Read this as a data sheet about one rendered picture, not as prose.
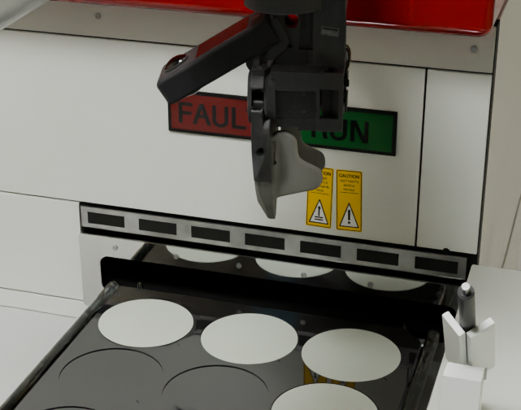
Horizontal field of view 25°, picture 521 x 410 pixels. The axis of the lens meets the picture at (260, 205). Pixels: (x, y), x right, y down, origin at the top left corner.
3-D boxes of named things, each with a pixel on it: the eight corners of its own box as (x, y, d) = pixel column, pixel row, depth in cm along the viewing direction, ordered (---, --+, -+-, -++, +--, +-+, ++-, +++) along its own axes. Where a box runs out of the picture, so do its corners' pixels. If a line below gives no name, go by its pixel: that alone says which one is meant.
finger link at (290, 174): (321, 233, 105) (322, 137, 101) (254, 231, 105) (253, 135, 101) (323, 218, 107) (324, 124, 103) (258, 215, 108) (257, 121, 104)
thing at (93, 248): (89, 298, 141) (84, 227, 137) (459, 357, 129) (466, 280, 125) (83, 306, 139) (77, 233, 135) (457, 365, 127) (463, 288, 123)
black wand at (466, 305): (474, 295, 82) (477, 279, 82) (453, 292, 82) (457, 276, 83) (479, 400, 99) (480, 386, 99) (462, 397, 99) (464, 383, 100)
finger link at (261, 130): (269, 189, 102) (268, 92, 98) (252, 188, 102) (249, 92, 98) (275, 167, 106) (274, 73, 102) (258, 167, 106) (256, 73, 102)
